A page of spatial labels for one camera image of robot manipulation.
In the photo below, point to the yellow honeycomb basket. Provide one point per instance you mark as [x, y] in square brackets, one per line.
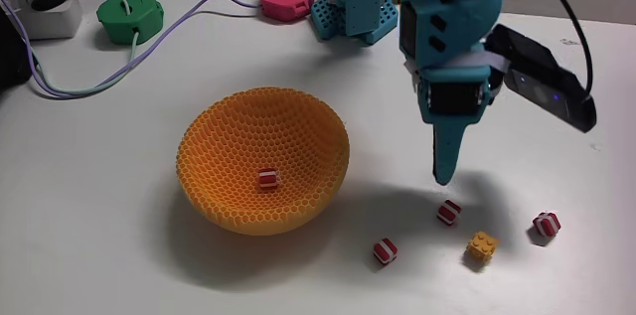
[223, 156]

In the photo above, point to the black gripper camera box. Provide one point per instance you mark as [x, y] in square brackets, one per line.
[541, 81]

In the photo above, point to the white power block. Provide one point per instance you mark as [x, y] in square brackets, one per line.
[49, 22]

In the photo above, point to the yellow studded brick cube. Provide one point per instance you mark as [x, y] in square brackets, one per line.
[482, 246]

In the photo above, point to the black object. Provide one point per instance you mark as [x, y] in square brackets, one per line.
[12, 51]

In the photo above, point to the red white striped cube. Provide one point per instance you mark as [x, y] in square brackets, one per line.
[448, 212]
[546, 223]
[268, 179]
[385, 250]

